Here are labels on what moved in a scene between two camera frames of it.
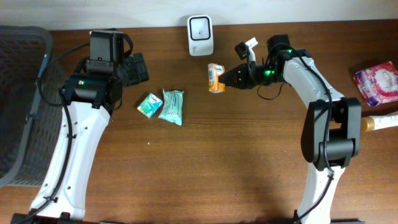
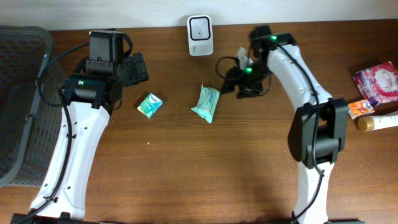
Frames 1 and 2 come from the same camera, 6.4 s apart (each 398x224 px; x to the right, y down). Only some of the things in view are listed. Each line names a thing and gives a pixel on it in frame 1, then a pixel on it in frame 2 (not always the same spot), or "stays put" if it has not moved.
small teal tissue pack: [150, 104] stays put
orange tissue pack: [214, 71] -> [357, 109]
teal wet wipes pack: [173, 109] -> [208, 102]
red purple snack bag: [379, 84] stays put
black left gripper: [136, 69] stays put
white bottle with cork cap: [369, 123] stays put
